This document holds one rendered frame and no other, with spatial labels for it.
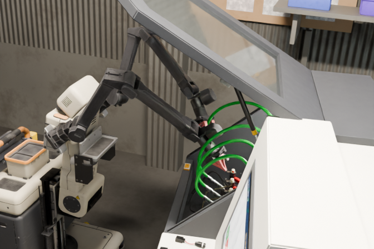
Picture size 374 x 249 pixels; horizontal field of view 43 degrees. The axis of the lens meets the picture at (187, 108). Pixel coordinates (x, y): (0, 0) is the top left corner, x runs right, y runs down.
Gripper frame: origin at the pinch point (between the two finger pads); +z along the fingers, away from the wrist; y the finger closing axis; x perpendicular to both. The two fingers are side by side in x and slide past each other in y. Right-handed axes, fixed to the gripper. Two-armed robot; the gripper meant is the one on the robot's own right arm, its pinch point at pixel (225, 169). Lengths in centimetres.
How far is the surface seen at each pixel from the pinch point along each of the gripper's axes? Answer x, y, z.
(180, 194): -7.4, -23.8, -1.7
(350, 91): 22, 62, 2
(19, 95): 153, -233, -127
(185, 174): 10.1, -27.0, -5.5
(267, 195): -80, 54, -7
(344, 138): -25, 62, 5
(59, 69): 157, -177, -121
